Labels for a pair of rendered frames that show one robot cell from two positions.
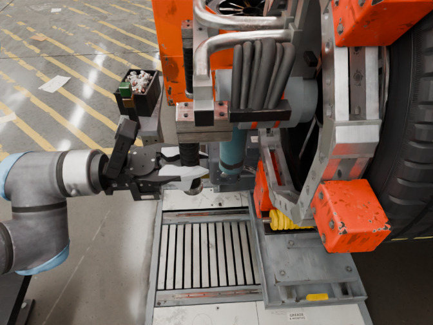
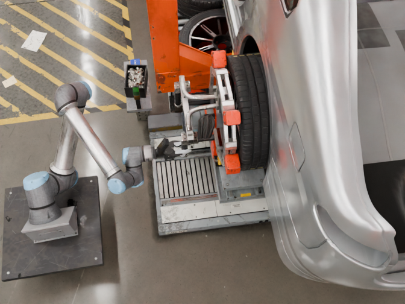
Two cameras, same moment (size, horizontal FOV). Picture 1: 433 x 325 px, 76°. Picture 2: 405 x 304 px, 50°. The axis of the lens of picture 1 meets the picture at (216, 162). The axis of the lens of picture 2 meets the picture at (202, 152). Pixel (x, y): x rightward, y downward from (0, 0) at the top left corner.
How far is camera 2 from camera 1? 1.90 m
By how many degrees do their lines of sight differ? 15
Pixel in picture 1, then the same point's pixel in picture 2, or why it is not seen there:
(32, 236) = (137, 175)
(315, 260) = (244, 177)
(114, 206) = (120, 151)
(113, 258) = not seen: hidden behind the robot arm
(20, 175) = (131, 157)
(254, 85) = (204, 133)
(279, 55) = (210, 125)
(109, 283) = (130, 198)
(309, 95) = not seen: hidden behind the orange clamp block
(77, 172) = (149, 154)
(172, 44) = (162, 69)
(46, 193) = (138, 161)
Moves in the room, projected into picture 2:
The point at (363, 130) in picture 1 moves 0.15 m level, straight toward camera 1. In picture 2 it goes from (232, 143) to (218, 166)
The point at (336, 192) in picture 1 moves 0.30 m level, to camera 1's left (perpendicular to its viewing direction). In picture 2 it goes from (228, 158) to (172, 161)
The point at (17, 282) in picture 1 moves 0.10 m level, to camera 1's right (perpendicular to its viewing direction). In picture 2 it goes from (95, 196) to (111, 195)
